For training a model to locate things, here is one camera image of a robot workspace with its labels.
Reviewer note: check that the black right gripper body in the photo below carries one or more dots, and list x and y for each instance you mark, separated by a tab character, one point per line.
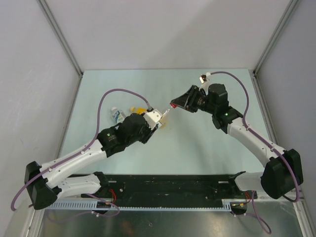
198	100

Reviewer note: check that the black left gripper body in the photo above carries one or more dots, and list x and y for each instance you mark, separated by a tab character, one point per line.
146	133

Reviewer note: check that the clear red-label water bottle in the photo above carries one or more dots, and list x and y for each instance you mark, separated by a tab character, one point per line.
163	122

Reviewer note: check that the blue-label clear drink bottle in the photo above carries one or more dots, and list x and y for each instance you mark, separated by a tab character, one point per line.
117	115

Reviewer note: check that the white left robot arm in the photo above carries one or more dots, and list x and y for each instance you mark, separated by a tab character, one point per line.
48	182

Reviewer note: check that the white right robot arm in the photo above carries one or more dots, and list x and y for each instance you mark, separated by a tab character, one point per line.
282	169

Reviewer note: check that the yellow juice bottle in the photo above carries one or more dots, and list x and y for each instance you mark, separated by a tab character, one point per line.
138	110

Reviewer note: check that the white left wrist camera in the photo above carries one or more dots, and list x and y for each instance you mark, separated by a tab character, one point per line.
153	118

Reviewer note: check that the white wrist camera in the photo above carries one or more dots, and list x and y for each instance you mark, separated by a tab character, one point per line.
153	118
205	81

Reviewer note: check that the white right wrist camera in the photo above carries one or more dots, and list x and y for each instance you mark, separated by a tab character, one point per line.
205	81

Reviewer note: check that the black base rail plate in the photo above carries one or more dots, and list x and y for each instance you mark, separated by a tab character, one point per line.
175	190

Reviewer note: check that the grey slotted cable duct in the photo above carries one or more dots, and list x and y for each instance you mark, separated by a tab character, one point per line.
72	204

